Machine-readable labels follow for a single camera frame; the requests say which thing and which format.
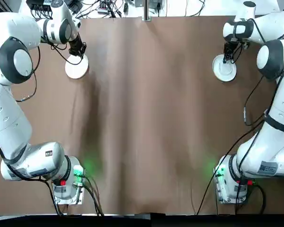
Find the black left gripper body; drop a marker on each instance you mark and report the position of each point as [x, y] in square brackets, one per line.
[76, 42]

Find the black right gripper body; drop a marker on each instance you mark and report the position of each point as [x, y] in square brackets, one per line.
[231, 46]

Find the clear glass petri dish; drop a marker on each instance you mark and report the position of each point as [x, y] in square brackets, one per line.
[228, 69]

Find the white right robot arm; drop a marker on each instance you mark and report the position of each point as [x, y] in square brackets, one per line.
[281, 99]

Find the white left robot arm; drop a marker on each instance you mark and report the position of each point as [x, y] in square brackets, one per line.
[11, 123]

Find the plain white round plate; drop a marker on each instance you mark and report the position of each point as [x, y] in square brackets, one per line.
[75, 69]

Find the black power adapter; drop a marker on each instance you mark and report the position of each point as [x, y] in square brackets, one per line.
[75, 6]

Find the grey usb hub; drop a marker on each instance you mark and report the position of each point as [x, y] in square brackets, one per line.
[103, 6]

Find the black power strip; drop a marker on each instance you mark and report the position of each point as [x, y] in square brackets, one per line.
[38, 6]

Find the small grey box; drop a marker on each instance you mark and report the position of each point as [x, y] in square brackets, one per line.
[139, 2]

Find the grey electronics box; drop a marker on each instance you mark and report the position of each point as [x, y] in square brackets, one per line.
[153, 3]

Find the aluminium frame post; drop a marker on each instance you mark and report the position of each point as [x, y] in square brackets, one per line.
[146, 9]

